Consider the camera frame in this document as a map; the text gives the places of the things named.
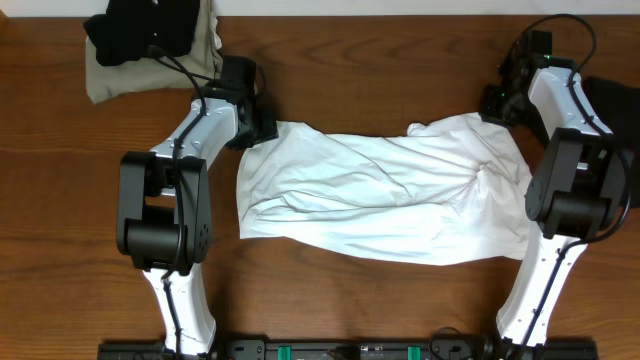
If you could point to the white t-shirt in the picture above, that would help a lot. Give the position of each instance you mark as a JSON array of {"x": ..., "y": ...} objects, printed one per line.
[{"x": 445, "y": 193}]

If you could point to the folded khaki garment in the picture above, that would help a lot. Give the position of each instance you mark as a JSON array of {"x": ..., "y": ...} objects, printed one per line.
[{"x": 104, "y": 83}]

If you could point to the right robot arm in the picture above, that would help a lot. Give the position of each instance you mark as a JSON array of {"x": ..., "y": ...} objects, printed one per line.
[{"x": 558, "y": 237}]

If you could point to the folded black garment on stack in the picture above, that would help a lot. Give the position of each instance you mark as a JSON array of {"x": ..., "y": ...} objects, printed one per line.
[{"x": 127, "y": 28}]

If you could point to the black garment right edge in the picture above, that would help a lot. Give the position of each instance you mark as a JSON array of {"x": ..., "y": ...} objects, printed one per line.
[{"x": 620, "y": 120}]

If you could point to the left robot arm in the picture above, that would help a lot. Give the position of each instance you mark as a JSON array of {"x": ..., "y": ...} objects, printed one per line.
[{"x": 164, "y": 219}]

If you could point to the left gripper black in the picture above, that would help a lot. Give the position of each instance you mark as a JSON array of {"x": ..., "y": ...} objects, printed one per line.
[{"x": 261, "y": 129}]

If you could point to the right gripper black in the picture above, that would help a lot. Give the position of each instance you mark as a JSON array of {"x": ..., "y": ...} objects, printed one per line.
[{"x": 488, "y": 110}]

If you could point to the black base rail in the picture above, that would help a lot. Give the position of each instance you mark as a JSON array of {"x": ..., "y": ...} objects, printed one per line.
[{"x": 443, "y": 346}]

